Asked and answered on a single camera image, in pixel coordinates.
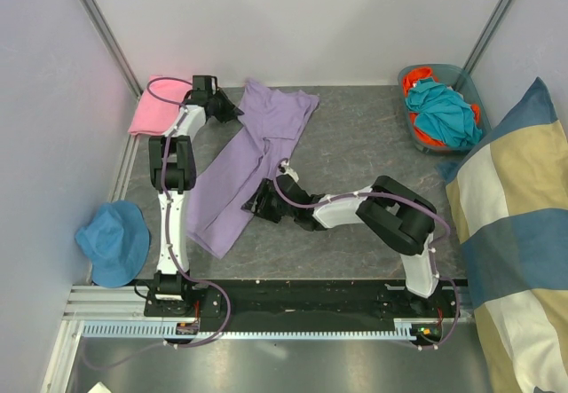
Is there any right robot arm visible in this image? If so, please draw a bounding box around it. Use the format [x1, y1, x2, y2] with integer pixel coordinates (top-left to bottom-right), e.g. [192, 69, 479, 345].
[242, 174, 441, 317]

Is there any folded pink t shirt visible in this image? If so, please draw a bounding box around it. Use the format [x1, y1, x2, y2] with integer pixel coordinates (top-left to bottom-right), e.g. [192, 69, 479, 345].
[128, 76, 192, 136]

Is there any teal t shirt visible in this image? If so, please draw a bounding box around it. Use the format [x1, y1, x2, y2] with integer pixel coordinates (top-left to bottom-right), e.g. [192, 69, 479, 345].
[406, 77, 484, 153]

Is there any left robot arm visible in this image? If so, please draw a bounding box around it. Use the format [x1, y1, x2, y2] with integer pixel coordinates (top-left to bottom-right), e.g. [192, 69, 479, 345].
[144, 75, 242, 318]

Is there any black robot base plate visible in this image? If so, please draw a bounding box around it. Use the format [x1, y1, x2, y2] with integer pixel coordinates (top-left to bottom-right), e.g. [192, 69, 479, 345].
[144, 279, 462, 333]

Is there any purple t shirt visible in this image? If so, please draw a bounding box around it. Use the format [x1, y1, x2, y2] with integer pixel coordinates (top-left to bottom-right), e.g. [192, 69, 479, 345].
[186, 80, 320, 258]

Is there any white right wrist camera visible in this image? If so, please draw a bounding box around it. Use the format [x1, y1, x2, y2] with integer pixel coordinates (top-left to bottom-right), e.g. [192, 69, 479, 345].
[278, 159, 299, 183]

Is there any blue bucket hat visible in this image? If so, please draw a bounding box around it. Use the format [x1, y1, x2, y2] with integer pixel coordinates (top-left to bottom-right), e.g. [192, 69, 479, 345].
[75, 200, 150, 288]

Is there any right aluminium frame post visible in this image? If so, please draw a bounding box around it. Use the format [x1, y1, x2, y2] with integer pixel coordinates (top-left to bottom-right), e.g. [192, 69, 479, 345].
[462, 0, 515, 75]

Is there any left aluminium frame post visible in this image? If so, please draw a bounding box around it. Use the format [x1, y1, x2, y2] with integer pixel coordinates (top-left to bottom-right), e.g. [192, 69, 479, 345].
[79, 0, 143, 98]

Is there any blue beige checked pillow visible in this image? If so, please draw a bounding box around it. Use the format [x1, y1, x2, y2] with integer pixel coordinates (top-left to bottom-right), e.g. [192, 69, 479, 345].
[442, 79, 567, 392]

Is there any aluminium frame post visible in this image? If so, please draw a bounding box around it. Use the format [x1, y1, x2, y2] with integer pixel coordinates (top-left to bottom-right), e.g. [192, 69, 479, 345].
[79, 0, 143, 98]
[462, 0, 515, 75]

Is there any orange t shirt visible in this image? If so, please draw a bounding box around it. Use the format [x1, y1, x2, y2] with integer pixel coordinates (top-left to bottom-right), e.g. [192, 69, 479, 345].
[402, 67, 482, 145]

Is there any light blue cable duct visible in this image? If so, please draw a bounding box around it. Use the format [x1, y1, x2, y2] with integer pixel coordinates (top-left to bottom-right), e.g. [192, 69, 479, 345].
[82, 320, 417, 341]

